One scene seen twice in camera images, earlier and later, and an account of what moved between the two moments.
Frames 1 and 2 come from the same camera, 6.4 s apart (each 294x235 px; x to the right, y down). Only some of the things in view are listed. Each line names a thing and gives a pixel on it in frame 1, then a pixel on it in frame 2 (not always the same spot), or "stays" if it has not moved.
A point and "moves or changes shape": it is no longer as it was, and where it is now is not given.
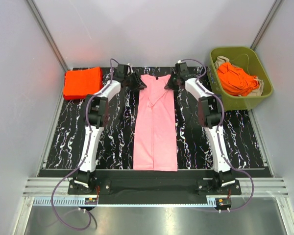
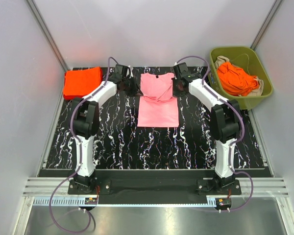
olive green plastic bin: (237, 76) stays
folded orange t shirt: (78, 83) stays
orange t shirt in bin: (235, 81) stays
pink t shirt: (155, 143) moves or changes shape
